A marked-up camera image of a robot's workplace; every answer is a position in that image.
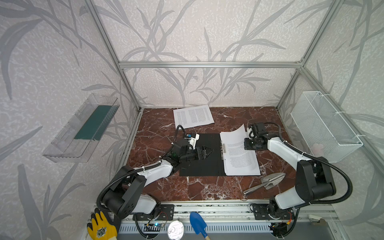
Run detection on clear plastic wall tray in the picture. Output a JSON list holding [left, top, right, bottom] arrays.
[[43, 94, 120, 163]]

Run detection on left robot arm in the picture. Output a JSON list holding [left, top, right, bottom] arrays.
[[96, 125, 214, 220]]

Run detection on aluminium frame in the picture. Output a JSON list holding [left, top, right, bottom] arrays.
[[84, 1, 384, 229]]

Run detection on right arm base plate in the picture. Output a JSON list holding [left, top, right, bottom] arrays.
[[250, 202, 295, 222]]

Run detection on white wire basket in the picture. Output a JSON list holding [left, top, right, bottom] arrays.
[[291, 91, 363, 163]]

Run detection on yellow black glove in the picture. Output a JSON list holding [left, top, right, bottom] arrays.
[[87, 208, 118, 240]]

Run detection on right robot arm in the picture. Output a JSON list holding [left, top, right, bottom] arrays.
[[244, 123, 353, 219]]

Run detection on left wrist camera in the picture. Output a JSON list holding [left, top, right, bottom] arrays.
[[186, 134, 200, 150]]

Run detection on teal folder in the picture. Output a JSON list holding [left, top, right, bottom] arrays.
[[179, 132, 262, 178]]

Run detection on green circuit board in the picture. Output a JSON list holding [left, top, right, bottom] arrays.
[[144, 222, 167, 233]]

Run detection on blue trowel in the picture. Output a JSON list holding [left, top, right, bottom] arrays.
[[190, 212, 211, 240]]

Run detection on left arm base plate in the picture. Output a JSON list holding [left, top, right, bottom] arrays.
[[150, 204, 175, 221]]

